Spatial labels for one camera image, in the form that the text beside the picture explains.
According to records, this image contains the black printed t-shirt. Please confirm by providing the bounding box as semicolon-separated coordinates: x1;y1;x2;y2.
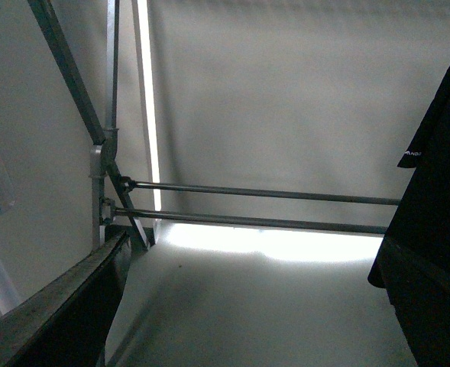
367;66;450;291

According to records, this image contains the upper horizontal metal rod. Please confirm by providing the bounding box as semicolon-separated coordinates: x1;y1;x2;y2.
119;176;400;206

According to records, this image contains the white LED light strip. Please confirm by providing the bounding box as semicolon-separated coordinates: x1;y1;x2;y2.
132;0;163;213

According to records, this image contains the horizontal metal rod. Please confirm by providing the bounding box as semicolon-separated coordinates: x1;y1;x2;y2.
119;176;400;206
109;204;387;235

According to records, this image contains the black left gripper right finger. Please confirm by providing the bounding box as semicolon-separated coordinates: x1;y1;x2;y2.
383;238;450;366

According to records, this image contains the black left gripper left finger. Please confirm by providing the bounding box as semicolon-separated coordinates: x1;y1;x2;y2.
0;231;131;366

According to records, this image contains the grey metal drying rack frame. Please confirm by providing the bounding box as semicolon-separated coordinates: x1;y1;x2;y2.
28;1;134;248

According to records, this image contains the lower horizontal metal rod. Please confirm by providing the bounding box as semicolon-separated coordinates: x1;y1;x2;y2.
109;204;387;235

